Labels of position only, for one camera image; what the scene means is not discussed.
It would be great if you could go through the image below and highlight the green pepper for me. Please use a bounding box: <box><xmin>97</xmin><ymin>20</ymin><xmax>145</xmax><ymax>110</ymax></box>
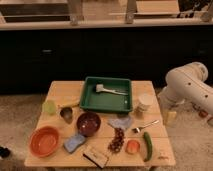
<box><xmin>143</xmin><ymin>132</ymin><xmax>153</xmax><ymax>162</ymax></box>

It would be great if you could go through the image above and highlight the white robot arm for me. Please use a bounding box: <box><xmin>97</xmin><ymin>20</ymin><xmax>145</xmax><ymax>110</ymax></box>
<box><xmin>158</xmin><ymin>62</ymin><xmax>213</xmax><ymax>124</ymax></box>

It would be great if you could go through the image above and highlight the metal cup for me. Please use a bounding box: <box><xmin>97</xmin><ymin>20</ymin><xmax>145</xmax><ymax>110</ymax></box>
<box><xmin>60</xmin><ymin>107</ymin><xmax>73</xmax><ymax>124</ymax></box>

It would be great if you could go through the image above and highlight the light green cup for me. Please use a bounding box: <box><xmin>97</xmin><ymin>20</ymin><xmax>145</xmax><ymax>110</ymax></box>
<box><xmin>42</xmin><ymin>100</ymin><xmax>56</xmax><ymax>115</ymax></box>

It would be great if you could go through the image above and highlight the white cylindrical container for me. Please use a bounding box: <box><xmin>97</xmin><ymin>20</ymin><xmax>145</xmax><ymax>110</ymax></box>
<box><xmin>135</xmin><ymin>93</ymin><xmax>154</xmax><ymax>119</ymax></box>

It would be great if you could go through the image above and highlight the metal fork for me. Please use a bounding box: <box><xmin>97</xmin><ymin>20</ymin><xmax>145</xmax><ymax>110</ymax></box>
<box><xmin>132</xmin><ymin>120</ymin><xmax>160</xmax><ymax>133</ymax></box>

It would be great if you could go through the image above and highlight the grey blue cloth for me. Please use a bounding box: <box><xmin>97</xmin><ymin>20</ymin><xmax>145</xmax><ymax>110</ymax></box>
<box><xmin>108</xmin><ymin>116</ymin><xmax>133</xmax><ymax>130</ymax></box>

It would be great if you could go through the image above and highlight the bunch of dark grapes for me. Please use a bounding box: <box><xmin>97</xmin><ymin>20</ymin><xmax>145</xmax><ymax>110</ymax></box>
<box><xmin>108</xmin><ymin>128</ymin><xmax>124</xmax><ymax>154</ymax></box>

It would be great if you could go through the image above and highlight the green plastic tray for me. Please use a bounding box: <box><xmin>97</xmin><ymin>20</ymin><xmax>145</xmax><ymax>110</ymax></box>
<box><xmin>80</xmin><ymin>76</ymin><xmax>133</xmax><ymax>114</ymax></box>

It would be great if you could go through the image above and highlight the white spatula in tray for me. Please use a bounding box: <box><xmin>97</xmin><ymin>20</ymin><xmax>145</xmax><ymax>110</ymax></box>
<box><xmin>95</xmin><ymin>84</ymin><xmax>123</xmax><ymax>95</ymax></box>

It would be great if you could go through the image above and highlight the wooden block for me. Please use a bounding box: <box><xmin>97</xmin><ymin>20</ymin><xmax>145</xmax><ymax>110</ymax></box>
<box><xmin>83</xmin><ymin>146</ymin><xmax>109</xmax><ymax>169</ymax></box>

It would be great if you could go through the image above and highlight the dark red bowl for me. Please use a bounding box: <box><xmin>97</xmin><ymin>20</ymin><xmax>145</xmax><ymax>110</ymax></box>
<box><xmin>77</xmin><ymin>112</ymin><xmax>101</xmax><ymax>137</ymax></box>

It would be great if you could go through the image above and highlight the blue sponge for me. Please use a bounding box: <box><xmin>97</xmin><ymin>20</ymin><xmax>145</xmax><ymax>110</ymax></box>
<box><xmin>64</xmin><ymin>133</ymin><xmax>86</xmax><ymax>153</ymax></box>

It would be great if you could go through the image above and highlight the yellow banana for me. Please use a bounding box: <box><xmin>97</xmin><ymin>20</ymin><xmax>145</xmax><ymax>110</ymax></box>
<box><xmin>58</xmin><ymin>100</ymin><xmax>79</xmax><ymax>108</ymax></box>

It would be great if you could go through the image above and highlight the orange bowl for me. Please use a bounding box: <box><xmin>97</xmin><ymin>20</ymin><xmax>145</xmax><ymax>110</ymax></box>
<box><xmin>29</xmin><ymin>126</ymin><xmax>59</xmax><ymax>158</ymax></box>

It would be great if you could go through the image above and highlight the black object on floor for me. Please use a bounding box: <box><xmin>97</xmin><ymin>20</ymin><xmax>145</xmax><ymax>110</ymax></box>
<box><xmin>0</xmin><ymin>146</ymin><xmax>11</xmax><ymax>158</ymax></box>

